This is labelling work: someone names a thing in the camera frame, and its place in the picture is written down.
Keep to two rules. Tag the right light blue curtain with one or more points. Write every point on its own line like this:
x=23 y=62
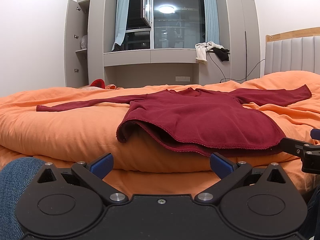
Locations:
x=211 y=21

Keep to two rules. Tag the left light blue curtain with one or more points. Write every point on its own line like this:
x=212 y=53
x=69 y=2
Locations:
x=121 y=22

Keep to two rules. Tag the open window sash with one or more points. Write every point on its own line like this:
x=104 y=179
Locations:
x=146 y=14

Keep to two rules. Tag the red hat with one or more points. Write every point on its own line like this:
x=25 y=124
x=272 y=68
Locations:
x=99 y=83

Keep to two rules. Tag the light blue curtain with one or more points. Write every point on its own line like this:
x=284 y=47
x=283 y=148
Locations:
x=211 y=21
x=121 y=22

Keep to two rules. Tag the white cloth on sill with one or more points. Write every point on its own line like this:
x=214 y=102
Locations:
x=203 y=48

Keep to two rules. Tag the white wall socket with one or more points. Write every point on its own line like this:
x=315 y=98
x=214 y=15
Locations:
x=182 y=78

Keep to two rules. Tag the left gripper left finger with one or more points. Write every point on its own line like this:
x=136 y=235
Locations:
x=91 y=176

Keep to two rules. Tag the blue jeans leg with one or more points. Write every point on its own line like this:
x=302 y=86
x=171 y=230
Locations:
x=15 y=178

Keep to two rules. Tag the pink patterned pillow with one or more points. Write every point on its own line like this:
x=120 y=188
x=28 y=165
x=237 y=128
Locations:
x=90 y=88

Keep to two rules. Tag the dark red long-sleeve sweater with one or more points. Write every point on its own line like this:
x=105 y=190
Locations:
x=207 y=121

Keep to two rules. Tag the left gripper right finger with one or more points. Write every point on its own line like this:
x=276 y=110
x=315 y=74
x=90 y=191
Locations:
x=232 y=175

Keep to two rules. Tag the black cloth on sill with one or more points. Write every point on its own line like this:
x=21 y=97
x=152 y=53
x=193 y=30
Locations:
x=221 y=53

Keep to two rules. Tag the grey padded wooden headboard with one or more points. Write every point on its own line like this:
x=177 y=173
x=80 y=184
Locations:
x=292 y=50

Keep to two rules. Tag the grey wardrobe window surround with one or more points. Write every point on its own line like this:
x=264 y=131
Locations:
x=154 y=56

